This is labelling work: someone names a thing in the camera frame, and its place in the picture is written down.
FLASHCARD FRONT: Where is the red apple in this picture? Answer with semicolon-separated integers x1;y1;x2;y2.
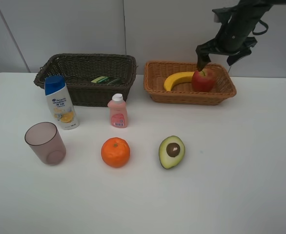
191;68;216;92

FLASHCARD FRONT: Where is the avocado half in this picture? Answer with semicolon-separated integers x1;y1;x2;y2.
159;136;185;169

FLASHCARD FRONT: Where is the yellow banana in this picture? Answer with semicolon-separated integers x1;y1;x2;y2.
163;72;194;91

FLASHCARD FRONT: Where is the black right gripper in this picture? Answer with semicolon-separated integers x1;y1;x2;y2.
196;22;257;71

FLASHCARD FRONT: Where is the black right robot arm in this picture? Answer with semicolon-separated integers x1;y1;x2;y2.
196;0;272;71

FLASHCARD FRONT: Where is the dark brown wicker basket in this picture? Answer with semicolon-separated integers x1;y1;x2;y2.
34;53;137;107

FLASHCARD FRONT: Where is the translucent purple plastic cup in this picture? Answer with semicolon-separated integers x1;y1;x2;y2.
24;122;66;165

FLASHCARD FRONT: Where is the black bottle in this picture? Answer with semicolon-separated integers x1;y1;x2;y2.
91;76;123;85

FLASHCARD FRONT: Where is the orange mandarin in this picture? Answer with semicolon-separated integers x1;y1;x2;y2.
101;137;130;168

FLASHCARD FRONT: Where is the tan wicker basket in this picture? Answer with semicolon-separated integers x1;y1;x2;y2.
143;61;237;106

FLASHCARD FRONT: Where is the white blue shampoo bottle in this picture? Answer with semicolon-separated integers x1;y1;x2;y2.
44;75;79;130

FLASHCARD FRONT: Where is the pink lotion bottle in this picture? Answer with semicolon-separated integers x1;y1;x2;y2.
107;94;128;128

